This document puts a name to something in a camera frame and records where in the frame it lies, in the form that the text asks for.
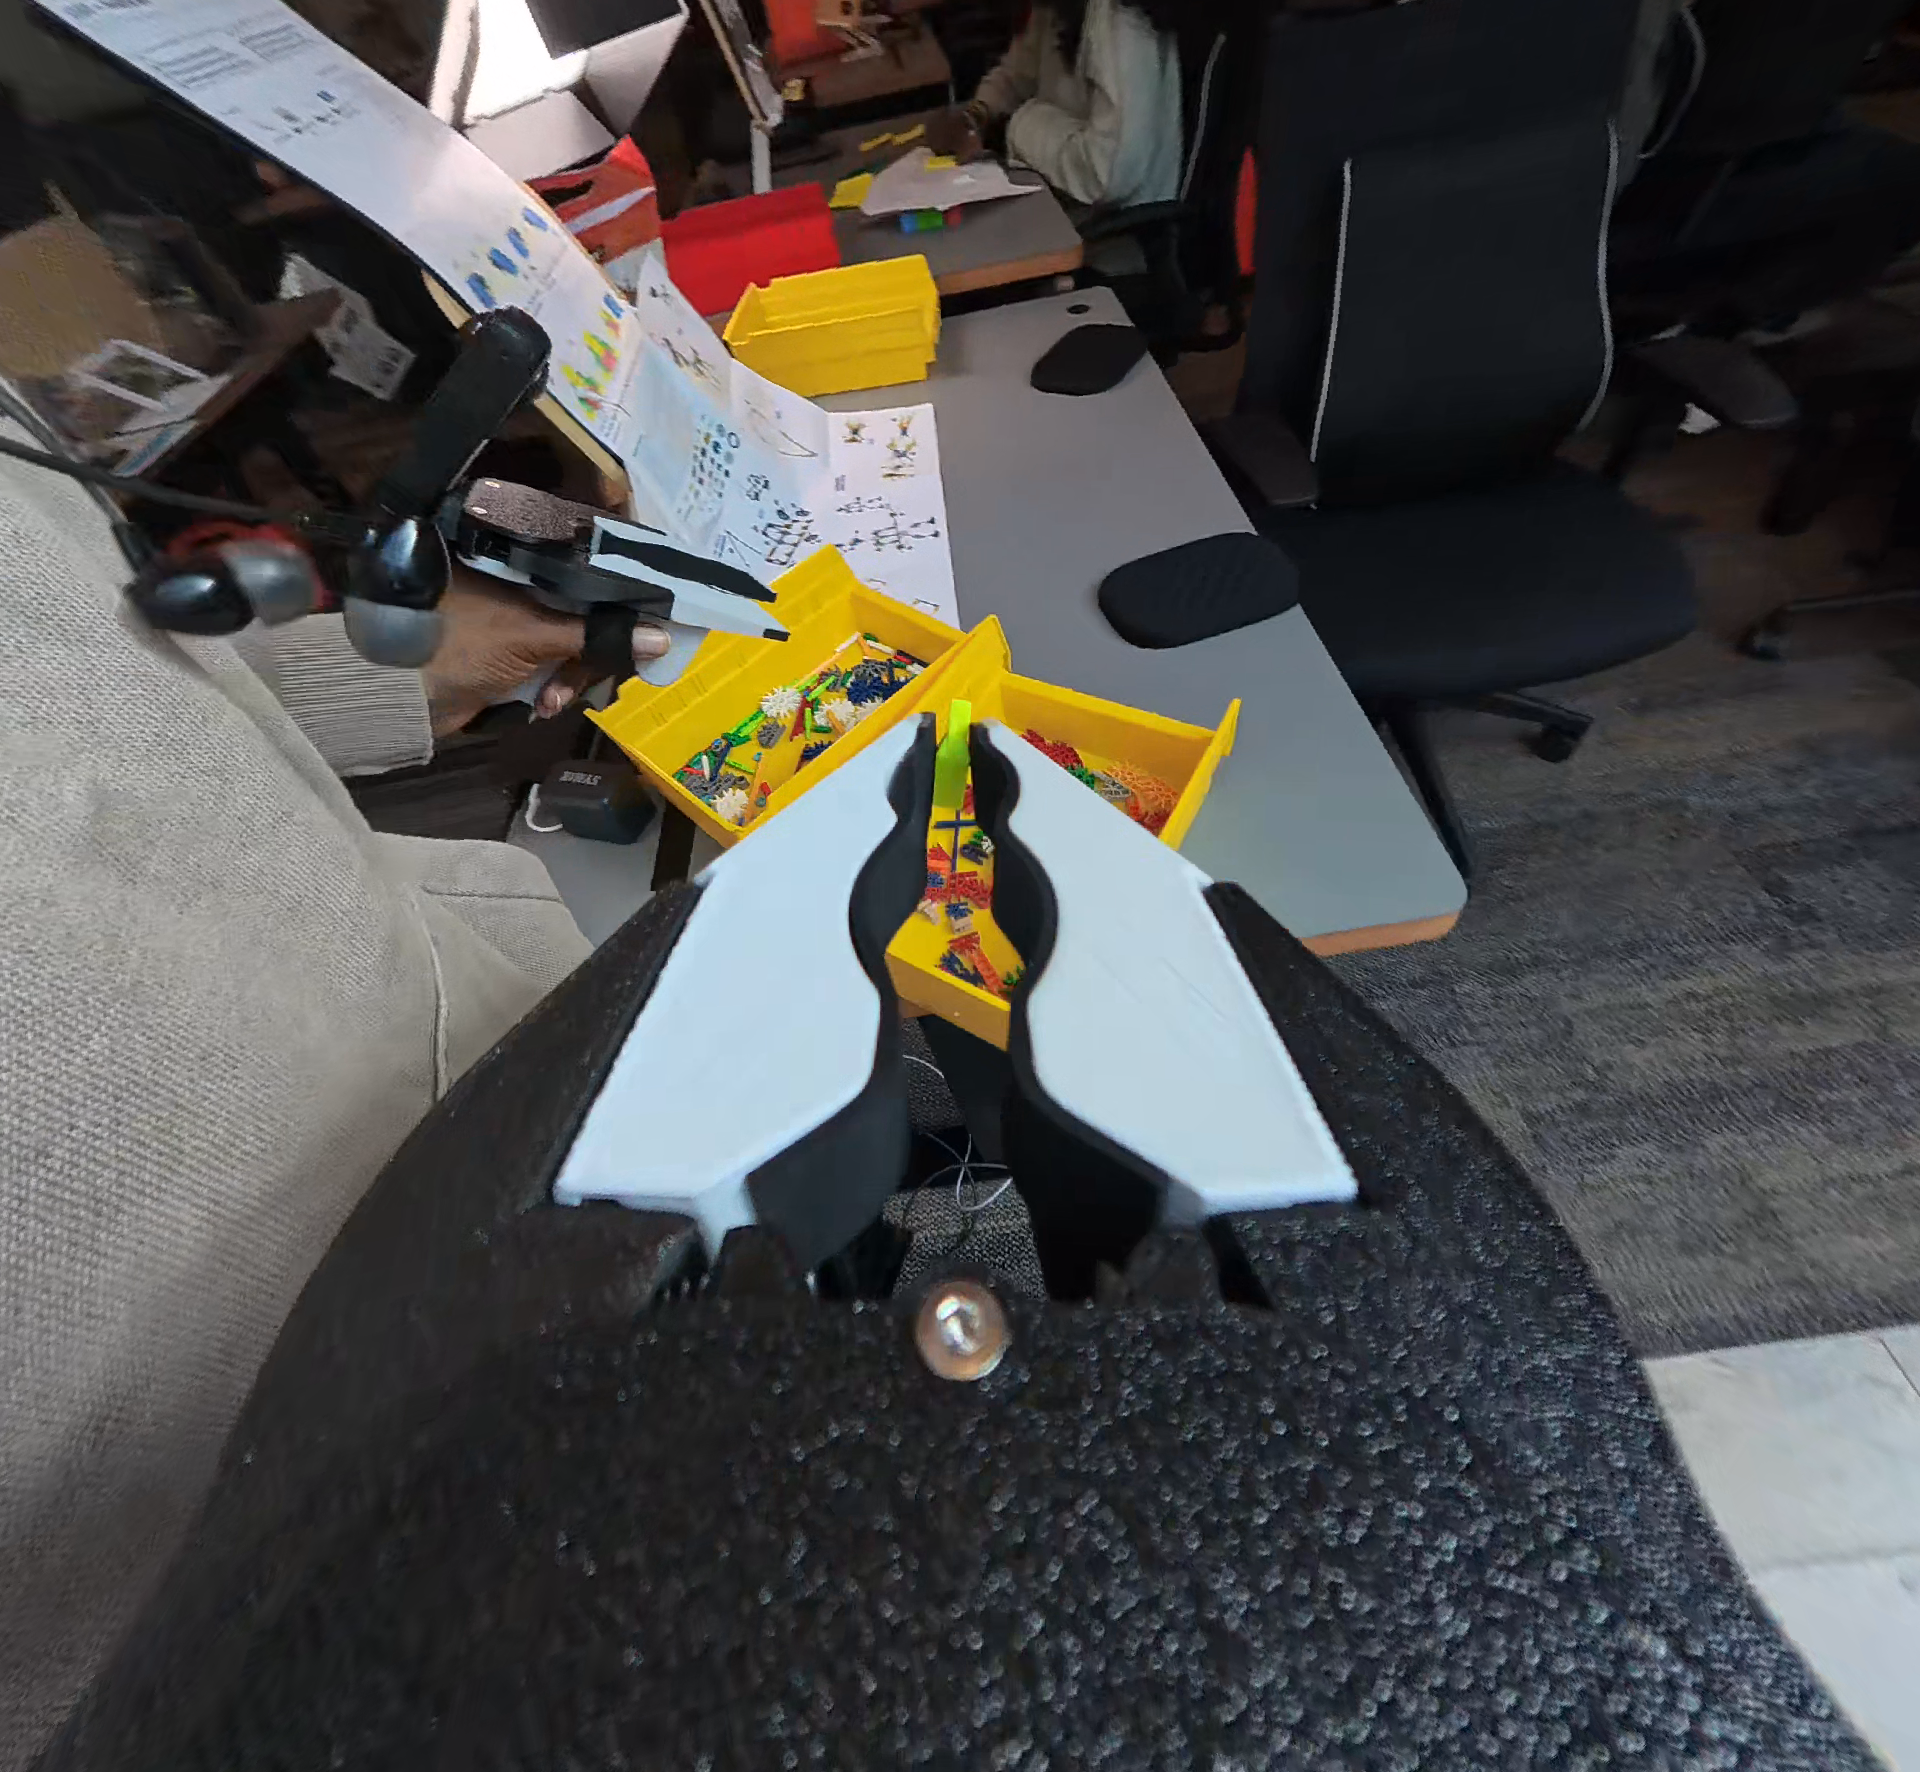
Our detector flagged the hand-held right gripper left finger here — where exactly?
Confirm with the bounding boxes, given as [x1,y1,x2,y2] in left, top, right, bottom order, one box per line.
[553,714,956,1280]

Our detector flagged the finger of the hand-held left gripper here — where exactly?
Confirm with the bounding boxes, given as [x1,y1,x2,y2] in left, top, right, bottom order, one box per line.
[588,582,789,677]
[588,518,789,606]

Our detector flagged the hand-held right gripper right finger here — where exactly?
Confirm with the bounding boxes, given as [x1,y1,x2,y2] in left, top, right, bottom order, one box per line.
[965,724,1358,1280]

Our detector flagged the yellow plastic bin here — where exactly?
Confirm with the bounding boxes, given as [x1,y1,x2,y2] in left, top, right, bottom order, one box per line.
[721,257,948,402]
[881,663,1244,1054]
[588,551,1014,849]

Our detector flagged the person's left forearm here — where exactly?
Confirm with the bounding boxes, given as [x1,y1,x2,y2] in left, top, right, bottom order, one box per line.
[226,598,450,785]

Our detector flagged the grey office desk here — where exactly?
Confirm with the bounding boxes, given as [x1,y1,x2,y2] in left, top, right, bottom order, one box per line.
[812,107,1091,303]

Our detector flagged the person's left hand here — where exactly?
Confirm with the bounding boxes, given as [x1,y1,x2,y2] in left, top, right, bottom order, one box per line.
[428,582,686,745]

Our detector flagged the pile of toy pieces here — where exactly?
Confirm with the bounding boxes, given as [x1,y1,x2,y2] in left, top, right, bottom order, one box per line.
[919,724,1186,1009]
[675,636,940,822]

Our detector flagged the printed instruction sheet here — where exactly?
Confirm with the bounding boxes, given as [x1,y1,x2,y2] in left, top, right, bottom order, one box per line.
[28,0,648,440]
[618,257,963,636]

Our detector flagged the small black device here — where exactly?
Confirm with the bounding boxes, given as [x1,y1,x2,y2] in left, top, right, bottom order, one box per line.
[525,764,661,852]

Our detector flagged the red plastic bin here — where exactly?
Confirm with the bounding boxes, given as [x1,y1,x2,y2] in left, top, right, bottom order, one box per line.
[654,182,853,326]

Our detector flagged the studio light panel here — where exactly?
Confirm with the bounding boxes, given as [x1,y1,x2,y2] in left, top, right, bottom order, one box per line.
[428,0,699,140]

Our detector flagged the cardboard box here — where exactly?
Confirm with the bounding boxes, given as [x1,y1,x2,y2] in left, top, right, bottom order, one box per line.
[0,205,226,469]

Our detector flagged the person in beige sweatshirt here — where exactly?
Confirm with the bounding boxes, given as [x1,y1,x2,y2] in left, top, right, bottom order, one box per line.
[0,450,602,1772]

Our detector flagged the black office chair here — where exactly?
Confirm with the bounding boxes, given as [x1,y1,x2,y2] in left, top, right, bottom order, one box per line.
[1604,0,1920,663]
[1216,0,1711,874]

